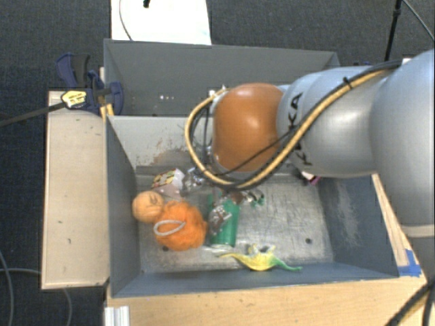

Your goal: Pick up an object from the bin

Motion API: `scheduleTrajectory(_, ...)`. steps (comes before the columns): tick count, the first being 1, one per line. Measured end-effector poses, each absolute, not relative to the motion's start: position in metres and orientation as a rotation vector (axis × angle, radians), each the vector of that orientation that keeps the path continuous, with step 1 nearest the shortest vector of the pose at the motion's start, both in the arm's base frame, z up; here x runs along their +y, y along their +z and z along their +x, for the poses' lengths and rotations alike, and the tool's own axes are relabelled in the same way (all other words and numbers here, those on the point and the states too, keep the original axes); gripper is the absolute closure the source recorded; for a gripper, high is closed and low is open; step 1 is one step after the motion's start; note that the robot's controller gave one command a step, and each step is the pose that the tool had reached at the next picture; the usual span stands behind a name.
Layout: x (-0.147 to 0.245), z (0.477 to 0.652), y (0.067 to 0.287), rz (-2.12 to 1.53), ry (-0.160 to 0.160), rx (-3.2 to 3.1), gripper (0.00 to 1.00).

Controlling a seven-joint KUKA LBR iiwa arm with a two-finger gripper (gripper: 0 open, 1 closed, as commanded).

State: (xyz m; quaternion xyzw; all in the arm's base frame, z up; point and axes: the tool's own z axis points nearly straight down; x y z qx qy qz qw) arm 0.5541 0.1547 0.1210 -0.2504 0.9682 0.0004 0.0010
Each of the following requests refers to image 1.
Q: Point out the green metal can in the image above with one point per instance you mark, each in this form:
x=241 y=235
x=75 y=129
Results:
x=227 y=233

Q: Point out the pink and white small object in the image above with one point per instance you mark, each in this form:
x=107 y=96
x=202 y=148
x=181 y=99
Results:
x=314 y=179

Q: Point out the grey metal bin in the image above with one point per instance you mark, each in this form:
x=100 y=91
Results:
x=292 y=216

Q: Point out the colourful foil snack packet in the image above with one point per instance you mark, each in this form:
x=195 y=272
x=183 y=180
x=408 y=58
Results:
x=168 y=180

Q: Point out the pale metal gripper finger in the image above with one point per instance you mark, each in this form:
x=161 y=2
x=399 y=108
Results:
x=225 y=213
x=215 y=225

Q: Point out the orange toy pumpkin ball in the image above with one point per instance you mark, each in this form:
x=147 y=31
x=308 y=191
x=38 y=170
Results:
x=144 y=207

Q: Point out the yellow green toy dinosaur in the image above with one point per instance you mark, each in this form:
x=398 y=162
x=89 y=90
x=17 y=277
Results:
x=260 y=261

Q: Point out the orange mesh bath sponge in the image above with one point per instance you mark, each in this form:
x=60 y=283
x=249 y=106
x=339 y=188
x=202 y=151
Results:
x=185 y=231

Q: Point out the pale wood flat board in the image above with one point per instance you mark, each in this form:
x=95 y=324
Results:
x=74 y=195

